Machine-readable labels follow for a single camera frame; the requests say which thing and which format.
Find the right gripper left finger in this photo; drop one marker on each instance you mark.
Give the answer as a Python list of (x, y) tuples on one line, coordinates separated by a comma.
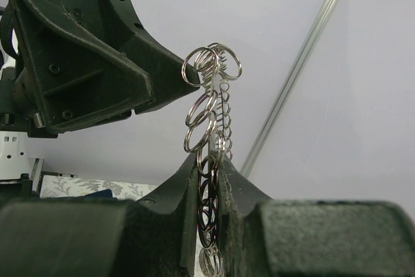
[(92, 236)]

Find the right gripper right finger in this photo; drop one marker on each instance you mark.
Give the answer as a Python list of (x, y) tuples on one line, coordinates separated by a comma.
[(260, 236)]

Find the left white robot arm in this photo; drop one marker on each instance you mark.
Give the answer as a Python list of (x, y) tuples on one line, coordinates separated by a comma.
[(14, 159)]

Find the dark blue cloth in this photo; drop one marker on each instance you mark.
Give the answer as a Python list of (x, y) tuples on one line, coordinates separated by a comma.
[(105, 194)]

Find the floral patterned table mat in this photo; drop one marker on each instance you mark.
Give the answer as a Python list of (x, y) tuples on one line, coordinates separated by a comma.
[(64, 186)]

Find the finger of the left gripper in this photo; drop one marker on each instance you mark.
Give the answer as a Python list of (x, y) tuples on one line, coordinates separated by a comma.
[(129, 36)]

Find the silver keyring holder with rings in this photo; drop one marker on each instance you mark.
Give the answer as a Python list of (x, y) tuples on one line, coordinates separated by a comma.
[(208, 137)]

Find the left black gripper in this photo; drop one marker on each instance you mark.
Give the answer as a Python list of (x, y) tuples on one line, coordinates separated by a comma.
[(69, 77)]

